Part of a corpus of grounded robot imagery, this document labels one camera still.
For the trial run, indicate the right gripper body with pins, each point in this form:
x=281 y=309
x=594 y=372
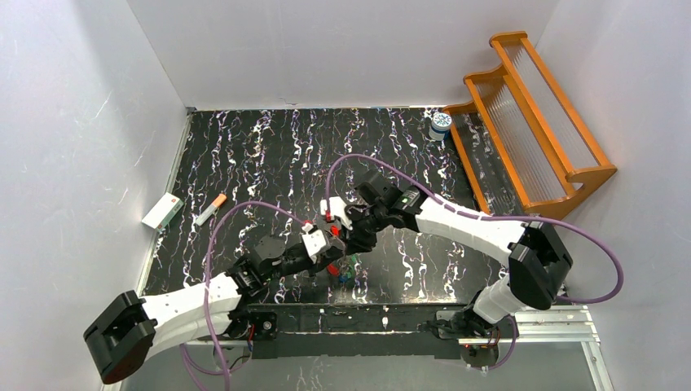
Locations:
x=356 y=225

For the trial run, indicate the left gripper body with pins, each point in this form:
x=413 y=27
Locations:
x=329 y=246

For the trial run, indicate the keyring with coloured tags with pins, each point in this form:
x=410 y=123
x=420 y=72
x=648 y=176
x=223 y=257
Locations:
x=344 y=270

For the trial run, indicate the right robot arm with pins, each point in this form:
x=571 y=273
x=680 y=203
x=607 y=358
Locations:
x=536 y=259

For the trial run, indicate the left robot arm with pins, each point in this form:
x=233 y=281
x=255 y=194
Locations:
x=132 y=329

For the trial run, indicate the orange white marker tube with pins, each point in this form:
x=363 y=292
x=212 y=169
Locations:
x=211 y=209

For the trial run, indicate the small white blue jar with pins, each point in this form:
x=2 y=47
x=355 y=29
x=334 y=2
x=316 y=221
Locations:
x=440 y=126

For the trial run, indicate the white cardboard box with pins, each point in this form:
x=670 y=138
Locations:
x=162 y=212

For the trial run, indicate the orange wooden rack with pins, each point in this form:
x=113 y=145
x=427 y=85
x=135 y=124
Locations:
x=520 y=138

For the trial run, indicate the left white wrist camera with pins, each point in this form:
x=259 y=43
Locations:
x=314 y=240

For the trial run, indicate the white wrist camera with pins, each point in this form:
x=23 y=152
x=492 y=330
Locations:
x=314 y=240
x=334 y=210

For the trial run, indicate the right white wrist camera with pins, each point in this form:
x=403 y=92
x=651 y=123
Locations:
x=334 y=210

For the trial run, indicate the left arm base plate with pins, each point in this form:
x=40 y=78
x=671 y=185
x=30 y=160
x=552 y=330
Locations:
x=251 y=326

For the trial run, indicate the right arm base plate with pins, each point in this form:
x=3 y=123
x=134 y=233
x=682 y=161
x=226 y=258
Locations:
x=460 y=324

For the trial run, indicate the aluminium rail frame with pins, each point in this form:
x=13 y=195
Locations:
x=394 y=330

